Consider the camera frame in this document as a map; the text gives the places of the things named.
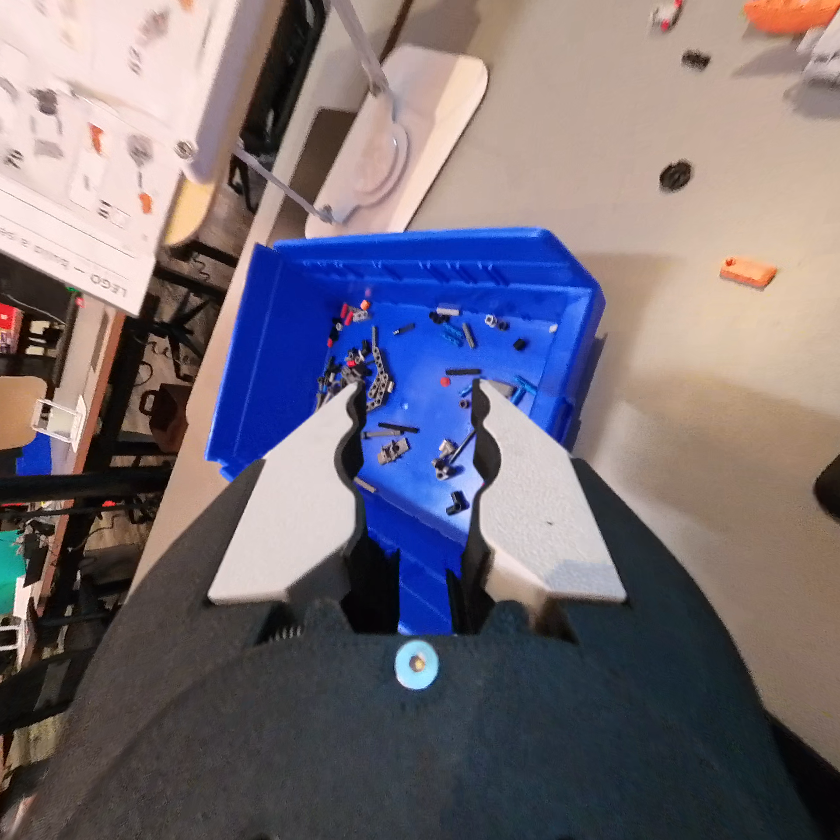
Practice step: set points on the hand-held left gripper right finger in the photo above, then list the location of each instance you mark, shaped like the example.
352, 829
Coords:
551, 525

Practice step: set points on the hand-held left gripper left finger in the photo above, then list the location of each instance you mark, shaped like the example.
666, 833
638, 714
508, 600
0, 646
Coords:
289, 525

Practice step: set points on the blue bin with tag label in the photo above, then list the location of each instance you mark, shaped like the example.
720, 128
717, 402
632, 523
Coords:
420, 275

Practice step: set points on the grey orange brick wheel assembly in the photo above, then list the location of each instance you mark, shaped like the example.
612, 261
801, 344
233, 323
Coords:
781, 16

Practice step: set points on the pile of loose brick parts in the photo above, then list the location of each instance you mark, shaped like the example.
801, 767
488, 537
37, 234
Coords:
380, 380

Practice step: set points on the green container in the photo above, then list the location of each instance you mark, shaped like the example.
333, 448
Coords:
12, 558

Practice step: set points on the black padded case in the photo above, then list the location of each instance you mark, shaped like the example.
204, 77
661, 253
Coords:
830, 485

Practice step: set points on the white printed instruction sheet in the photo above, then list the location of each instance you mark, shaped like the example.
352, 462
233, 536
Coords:
98, 282

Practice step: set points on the small orange brick beam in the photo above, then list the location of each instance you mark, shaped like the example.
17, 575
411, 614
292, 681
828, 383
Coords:
748, 271

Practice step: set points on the black round brick connector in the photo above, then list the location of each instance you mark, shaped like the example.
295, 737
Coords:
676, 176

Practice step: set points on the white document stand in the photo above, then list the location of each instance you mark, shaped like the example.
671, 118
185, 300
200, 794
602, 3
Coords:
426, 98

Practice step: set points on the brick building instruction booklet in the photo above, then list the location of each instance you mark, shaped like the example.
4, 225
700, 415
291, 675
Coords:
65, 131

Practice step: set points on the small black brick pin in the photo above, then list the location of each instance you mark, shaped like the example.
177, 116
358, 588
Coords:
695, 59

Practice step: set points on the small grey connector red pin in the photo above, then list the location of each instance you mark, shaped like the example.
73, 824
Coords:
664, 14

